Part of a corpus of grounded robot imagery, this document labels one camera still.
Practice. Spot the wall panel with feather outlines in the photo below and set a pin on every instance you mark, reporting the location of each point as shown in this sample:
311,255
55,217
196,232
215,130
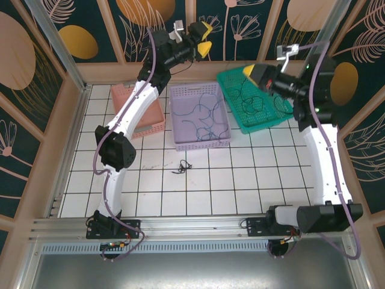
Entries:
367,165

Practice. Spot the wall panel oval and feather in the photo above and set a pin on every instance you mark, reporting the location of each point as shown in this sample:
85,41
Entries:
367,45

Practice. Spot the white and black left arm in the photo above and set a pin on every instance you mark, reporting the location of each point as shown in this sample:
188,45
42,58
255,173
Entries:
141,105

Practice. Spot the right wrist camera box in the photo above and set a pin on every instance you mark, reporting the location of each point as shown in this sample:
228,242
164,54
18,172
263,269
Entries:
282,51

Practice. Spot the aluminium frame post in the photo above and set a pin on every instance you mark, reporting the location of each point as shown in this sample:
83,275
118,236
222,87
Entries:
64,60
323,24

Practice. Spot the teal perforated plastic basket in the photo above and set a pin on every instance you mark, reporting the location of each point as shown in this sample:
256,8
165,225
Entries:
270,120

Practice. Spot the steel sheet panel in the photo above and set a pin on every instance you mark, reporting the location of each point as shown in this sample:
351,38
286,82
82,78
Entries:
195,271

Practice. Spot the aluminium frame floor rail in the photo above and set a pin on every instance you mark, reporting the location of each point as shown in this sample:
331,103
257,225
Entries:
78,114

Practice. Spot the wall panel with yellow oval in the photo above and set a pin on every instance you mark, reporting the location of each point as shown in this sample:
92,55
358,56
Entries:
78,42

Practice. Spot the wall panel with flower outline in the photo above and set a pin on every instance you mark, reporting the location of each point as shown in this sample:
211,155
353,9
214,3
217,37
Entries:
15,150

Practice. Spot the wall panel with pale circle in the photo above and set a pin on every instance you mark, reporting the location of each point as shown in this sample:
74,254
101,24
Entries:
300,15

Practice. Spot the pink perforated plastic basket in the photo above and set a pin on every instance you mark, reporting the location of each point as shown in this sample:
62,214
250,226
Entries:
150,117

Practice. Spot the wall panel with pink flowers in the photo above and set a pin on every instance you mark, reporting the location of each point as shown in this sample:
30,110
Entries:
240,30

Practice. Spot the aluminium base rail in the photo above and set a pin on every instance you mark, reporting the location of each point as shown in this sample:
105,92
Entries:
195,225

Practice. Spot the wall panel with pink circle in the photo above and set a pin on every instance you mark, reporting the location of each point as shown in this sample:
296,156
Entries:
18,45

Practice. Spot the purple perforated plastic basket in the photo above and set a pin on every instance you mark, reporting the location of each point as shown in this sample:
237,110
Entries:
198,117

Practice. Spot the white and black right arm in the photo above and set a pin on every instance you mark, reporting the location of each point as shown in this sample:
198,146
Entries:
319,168

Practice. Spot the wall panel with leaf outlines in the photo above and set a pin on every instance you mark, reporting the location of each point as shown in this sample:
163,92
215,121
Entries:
135,18

